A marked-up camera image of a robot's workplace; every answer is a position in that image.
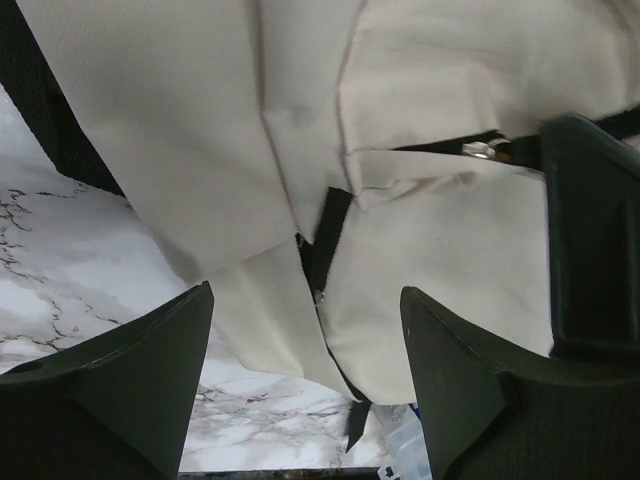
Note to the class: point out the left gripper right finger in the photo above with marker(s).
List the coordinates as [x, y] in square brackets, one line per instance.
[491, 409]

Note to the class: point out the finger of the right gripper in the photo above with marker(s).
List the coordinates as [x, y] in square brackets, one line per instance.
[592, 186]

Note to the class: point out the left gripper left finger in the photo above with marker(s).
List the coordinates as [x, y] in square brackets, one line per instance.
[116, 406]

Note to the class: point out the cream canvas backpack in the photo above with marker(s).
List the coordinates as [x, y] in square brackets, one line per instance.
[310, 159]

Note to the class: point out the clear plastic parts box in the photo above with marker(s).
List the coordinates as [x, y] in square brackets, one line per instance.
[404, 438]

